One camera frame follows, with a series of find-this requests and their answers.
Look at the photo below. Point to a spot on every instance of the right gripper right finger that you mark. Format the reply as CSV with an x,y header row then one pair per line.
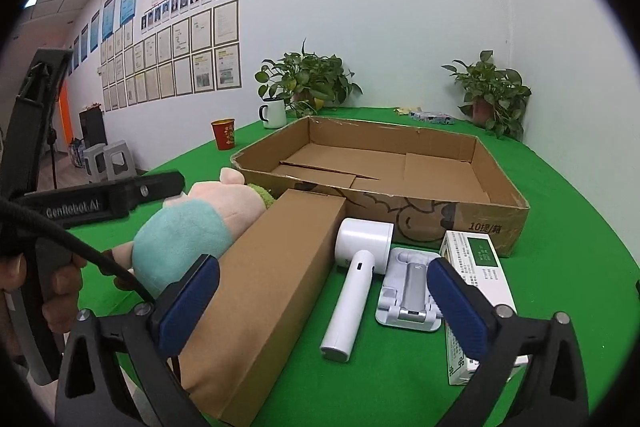
x,y
553,391

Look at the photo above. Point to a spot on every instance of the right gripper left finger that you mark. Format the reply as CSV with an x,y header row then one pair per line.
x,y
91,388

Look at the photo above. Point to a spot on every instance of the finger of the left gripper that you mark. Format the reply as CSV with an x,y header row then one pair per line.
x,y
72,207

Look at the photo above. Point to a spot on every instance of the pink pig plush toy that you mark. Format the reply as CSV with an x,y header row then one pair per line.
x,y
207,220

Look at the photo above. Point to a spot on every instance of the white green medicine box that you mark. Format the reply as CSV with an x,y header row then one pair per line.
x,y
474,256

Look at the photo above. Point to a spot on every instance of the white folding phone stand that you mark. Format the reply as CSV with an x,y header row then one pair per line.
x,y
405,301

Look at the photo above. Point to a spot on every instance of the long brown cardboard box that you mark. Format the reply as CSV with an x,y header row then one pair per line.
x,y
270,279

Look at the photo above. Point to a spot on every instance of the white handheld hair dryer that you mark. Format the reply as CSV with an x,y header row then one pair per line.
x,y
363,248

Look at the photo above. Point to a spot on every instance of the person's left hand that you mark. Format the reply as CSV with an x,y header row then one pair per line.
x,y
59,311

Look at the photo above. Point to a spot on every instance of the grey plastic stool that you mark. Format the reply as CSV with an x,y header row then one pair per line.
x,y
109,162

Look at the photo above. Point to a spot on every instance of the black cabinet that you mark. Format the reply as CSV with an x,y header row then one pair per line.
x,y
92,126

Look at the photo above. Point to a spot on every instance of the red paper cup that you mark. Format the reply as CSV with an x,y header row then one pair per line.
x,y
224,133

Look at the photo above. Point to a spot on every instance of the white enamel mug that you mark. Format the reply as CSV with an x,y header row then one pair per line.
x,y
272,113

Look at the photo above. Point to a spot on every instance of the large cardboard tray box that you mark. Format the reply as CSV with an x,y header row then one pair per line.
x,y
424,181

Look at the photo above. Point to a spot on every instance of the left potted green plant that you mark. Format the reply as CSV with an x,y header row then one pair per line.
x,y
306,82

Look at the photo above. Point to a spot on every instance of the potted green plant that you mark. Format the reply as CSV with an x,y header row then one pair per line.
x,y
494,98
306,82

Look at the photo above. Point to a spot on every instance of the right potted green plant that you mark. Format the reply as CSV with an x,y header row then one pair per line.
x,y
494,98

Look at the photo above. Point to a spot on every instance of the yellow small packet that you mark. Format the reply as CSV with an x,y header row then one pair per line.
x,y
406,111

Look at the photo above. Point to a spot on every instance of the framed certificates on wall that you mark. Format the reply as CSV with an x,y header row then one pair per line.
x,y
199,54

